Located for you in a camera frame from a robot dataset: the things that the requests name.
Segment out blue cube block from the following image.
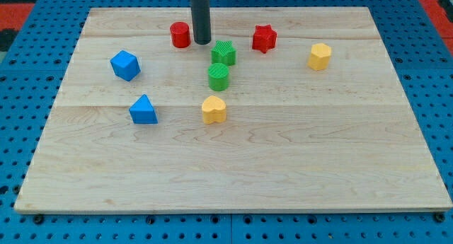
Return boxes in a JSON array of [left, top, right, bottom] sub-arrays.
[[110, 50, 141, 81]]

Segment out yellow heart block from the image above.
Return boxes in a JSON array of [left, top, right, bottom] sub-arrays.
[[202, 95, 227, 124]]

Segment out green cylinder block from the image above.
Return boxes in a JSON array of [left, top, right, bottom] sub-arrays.
[[207, 63, 229, 91]]

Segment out light wooden board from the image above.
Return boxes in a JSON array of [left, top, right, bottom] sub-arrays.
[[14, 7, 452, 214]]

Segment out green star block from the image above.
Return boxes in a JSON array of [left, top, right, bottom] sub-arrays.
[[211, 40, 236, 66]]

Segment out blue triangle block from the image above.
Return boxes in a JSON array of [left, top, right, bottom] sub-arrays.
[[129, 94, 158, 124]]

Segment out red star block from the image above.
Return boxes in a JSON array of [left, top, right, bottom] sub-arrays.
[[252, 24, 277, 54]]

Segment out red cylinder block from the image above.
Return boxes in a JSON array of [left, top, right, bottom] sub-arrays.
[[170, 21, 191, 48]]

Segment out yellow hexagon block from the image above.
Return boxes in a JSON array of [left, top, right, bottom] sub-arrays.
[[307, 43, 332, 71]]

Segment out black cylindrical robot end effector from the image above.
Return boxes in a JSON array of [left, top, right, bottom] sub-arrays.
[[190, 0, 211, 45]]

